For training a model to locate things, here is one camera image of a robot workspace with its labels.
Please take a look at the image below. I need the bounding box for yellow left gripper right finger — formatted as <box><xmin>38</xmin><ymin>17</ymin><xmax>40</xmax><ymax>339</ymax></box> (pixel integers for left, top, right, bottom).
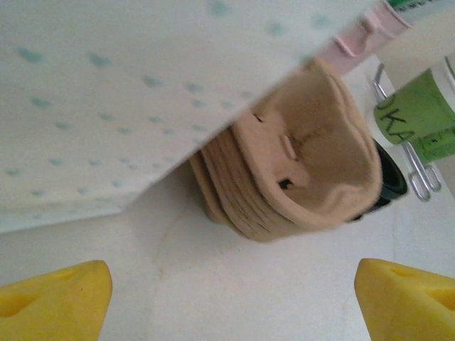
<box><xmin>354</xmin><ymin>258</ymin><xmax>455</xmax><ymax>341</ymax></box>

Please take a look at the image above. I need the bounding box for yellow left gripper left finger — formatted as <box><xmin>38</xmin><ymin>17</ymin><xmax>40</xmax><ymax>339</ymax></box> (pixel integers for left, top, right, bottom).
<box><xmin>0</xmin><ymin>259</ymin><xmax>114</xmax><ymax>341</ymax></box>

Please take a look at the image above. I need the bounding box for white paper gift bag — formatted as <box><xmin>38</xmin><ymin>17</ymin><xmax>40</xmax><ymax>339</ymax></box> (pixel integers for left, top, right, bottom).
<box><xmin>0</xmin><ymin>0</ymin><xmax>385</xmax><ymax>234</ymax></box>

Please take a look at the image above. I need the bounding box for green cylindrical tube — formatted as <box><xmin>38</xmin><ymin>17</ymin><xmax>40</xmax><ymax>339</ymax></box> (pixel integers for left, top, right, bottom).
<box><xmin>417</xmin><ymin>129</ymin><xmax>455</xmax><ymax>166</ymax></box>

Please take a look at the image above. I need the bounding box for stack of pulp cup carriers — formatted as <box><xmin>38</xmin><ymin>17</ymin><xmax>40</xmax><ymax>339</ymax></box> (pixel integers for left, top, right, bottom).
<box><xmin>188</xmin><ymin>56</ymin><xmax>385</xmax><ymax>244</ymax></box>

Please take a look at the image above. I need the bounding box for stack of green paper cups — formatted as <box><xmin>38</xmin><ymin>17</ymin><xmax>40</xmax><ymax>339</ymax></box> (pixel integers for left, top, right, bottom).
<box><xmin>372</xmin><ymin>13</ymin><xmax>455</xmax><ymax>147</ymax></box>

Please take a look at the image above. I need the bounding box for pink straw holder cup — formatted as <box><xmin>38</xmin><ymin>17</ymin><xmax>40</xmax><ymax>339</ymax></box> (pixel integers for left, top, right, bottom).
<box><xmin>321</xmin><ymin>0</ymin><xmax>415</xmax><ymax>76</ymax></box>

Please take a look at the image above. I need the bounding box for green wrapped straw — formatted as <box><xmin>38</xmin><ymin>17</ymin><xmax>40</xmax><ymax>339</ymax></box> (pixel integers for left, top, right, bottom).
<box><xmin>386</xmin><ymin>0</ymin><xmax>455</xmax><ymax>28</ymax></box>

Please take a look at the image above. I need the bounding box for metal wire cup rack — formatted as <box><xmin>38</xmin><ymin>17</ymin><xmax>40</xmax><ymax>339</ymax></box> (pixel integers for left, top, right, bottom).
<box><xmin>371</xmin><ymin>63</ymin><xmax>442</xmax><ymax>202</ymax></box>

